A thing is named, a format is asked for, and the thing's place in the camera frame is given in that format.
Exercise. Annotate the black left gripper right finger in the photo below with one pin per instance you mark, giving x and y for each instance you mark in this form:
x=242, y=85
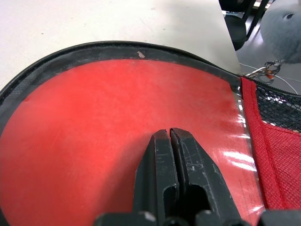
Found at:
x=195, y=169

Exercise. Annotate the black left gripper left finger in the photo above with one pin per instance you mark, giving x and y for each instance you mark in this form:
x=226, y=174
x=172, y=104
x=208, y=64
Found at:
x=162, y=164

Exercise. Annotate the red table tennis paddle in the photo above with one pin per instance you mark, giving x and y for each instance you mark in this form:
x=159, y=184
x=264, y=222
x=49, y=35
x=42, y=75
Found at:
x=94, y=117

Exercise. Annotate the metal zipper pull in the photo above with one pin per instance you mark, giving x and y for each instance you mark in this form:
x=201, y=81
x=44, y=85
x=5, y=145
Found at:
x=268, y=70

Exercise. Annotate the black red clear paddle case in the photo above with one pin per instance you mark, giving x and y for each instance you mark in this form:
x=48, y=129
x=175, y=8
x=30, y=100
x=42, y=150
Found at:
x=94, y=50

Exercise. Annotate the grey rounded shape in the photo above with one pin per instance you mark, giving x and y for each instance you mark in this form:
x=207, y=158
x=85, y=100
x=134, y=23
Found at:
x=282, y=37

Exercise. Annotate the black office chair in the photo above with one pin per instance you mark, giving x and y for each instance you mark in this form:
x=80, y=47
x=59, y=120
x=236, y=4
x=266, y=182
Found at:
x=255, y=18

